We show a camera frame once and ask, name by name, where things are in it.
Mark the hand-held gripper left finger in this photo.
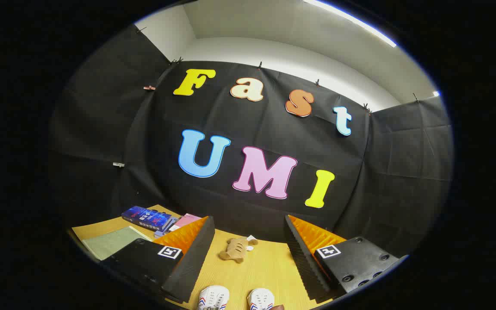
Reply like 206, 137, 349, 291
100, 216, 216, 304

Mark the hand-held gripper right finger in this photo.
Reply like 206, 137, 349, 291
285, 214, 409, 302

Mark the white canvas shoe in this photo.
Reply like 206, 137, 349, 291
247, 288, 276, 310
197, 285, 230, 310

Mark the green fabric storage box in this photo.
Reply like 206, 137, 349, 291
82, 226, 152, 261

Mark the pink cover book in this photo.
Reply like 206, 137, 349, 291
168, 213, 202, 233

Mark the brown plush toy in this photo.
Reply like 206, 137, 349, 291
218, 235, 259, 264

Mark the grey-blue book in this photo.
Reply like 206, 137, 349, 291
154, 217, 182, 239

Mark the blue cover book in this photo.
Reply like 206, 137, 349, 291
121, 205, 174, 231

